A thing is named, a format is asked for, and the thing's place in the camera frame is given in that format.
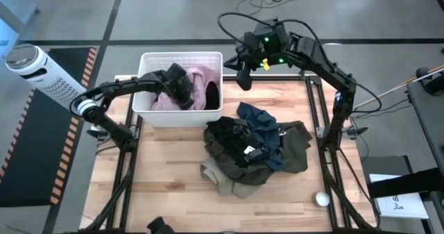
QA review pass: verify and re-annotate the black padded roller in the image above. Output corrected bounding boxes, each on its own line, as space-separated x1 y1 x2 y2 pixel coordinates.
415 67 444 97

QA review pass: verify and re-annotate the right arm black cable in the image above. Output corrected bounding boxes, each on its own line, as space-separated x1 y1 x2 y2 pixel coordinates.
217 11 383 114

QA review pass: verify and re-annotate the white tower air purifier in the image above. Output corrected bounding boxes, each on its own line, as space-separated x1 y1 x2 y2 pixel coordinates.
5 43 88 110

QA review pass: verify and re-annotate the pink garment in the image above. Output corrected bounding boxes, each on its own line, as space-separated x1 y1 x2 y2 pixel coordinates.
151 65 221 112

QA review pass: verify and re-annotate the white yellow rod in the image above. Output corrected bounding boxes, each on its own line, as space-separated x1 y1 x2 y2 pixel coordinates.
348 65 444 112

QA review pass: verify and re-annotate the black aluminium frame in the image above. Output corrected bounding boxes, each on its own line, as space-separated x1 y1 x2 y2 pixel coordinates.
65 67 382 234

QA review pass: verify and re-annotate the black orange-striped floor mat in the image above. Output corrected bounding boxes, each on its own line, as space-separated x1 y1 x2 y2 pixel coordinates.
0 46 100 207

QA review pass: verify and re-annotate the dark olive garment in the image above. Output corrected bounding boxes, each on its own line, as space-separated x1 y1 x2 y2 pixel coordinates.
203 120 313 187

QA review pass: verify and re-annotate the pale blue furniture piece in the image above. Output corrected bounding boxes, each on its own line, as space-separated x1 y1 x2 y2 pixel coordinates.
0 1 40 58

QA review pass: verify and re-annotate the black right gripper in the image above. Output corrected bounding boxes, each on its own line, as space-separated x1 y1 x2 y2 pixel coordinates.
223 20 271 92

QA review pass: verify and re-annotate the black garment with white label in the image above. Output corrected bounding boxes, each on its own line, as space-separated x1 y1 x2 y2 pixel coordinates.
207 116 270 168

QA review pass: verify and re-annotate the black floor cable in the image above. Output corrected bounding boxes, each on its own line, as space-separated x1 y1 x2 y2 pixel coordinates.
236 0 299 17

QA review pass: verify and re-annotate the black side table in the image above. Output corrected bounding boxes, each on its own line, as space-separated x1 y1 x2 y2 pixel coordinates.
405 77 444 169

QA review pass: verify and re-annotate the black flat bar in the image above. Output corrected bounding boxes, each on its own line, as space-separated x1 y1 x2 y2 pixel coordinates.
366 167 444 200

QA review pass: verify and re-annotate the white printed paper sheet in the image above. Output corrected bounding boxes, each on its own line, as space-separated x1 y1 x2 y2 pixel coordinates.
368 173 430 220

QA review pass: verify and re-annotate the black rounded object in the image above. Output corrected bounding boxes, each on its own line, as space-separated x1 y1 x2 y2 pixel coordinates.
146 216 176 234

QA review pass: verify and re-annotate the dark grey floor panel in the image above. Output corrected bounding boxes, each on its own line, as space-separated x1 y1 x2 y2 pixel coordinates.
360 155 413 193

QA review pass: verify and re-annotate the black table clamp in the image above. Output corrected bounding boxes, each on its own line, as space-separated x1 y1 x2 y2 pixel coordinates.
86 128 112 140
341 125 369 140

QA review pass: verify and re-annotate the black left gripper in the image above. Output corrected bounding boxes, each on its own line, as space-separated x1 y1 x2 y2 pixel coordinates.
166 62 195 110

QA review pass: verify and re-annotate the navy blue garment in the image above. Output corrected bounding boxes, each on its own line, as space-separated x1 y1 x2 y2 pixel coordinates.
236 101 284 172

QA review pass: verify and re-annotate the white plastic bin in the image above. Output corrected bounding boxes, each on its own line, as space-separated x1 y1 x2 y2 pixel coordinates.
131 51 223 128

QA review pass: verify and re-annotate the thin black cable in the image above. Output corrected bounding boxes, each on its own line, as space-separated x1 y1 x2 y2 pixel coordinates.
338 147 382 228

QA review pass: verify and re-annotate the white balled sock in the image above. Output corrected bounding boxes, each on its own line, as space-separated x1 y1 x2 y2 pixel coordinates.
314 191 330 208

